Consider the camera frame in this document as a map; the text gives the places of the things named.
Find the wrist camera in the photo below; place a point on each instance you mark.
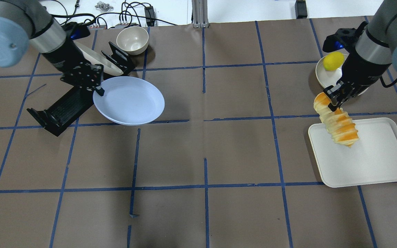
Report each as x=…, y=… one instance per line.
x=76, y=30
x=343, y=38

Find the spiral bread roll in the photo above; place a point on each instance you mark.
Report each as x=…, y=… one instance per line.
x=338, y=123

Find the yellow lemon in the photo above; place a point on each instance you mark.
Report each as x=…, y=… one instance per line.
x=333, y=61

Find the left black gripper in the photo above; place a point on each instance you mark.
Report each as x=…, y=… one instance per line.
x=61, y=59

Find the small metal clamp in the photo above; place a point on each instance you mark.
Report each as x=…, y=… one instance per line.
x=100, y=5

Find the cream rectangular tray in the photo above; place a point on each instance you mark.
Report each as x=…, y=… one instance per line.
x=371, y=160

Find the cream plate in rack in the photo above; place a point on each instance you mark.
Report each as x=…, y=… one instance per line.
x=96, y=58

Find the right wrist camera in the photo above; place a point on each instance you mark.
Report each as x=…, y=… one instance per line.
x=343, y=38

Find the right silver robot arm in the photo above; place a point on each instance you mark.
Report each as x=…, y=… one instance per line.
x=372, y=48

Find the black dish rack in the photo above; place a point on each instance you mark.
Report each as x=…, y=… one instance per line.
x=60, y=115

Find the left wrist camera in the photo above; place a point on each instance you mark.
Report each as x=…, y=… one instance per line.
x=76, y=30

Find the cream bowl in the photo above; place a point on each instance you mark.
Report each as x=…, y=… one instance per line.
x=133, y=40

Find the cream plate under lemon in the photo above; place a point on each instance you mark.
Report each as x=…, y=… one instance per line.
x=328, y=78

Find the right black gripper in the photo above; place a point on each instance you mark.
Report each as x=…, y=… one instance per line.
x=362, y=73

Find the black power adapter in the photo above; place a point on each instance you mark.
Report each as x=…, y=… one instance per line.
x=150, y=17

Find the blue plate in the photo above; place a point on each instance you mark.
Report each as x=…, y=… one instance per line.
x=129, y=101

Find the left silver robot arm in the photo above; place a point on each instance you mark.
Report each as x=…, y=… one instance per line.
x=28, y=189

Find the aluminium frame post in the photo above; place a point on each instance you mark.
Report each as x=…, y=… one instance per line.
x=200, y=14

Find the black device on table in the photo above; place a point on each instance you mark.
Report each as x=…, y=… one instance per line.
x=301, y=9

